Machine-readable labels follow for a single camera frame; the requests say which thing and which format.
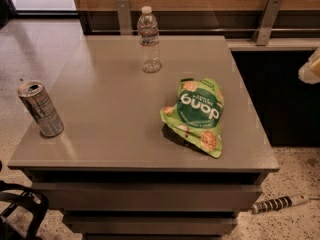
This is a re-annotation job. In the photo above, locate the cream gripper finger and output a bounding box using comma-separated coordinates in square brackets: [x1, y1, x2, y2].
[298, 62, 320, 84]
[308, 47, 320, 75]

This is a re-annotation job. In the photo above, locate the clear plastic water bottle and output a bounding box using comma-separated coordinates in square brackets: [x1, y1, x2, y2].
[137, 6, 162, 73]

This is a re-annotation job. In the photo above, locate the silver redbull can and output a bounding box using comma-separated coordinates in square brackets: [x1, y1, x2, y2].
[17, 81, 64, 137]

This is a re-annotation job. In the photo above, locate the green snack bag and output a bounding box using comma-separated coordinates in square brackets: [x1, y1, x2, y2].
[160, 78, 224, 158]

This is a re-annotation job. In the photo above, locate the white power strip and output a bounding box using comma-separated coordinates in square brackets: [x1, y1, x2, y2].
[251, 195, 309, 214]

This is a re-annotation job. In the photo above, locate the grey drawer cabinet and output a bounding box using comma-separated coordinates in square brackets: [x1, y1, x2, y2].
[9, 36, 279, 240]

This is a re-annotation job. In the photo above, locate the black chair base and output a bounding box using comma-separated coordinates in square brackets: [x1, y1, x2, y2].
[0, 180, 49, 240]

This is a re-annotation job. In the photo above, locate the right metal wall bracket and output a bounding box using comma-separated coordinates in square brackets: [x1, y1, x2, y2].
[253, 0, 283, 46]

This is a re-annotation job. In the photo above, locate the metal wall bracket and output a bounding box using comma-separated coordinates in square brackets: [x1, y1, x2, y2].
[116, 0, 133, 35]
[253, 0, 283, 46]

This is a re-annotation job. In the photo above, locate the left metal wall bracket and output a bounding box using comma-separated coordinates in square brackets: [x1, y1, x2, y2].
[116, 0, 133, 35]

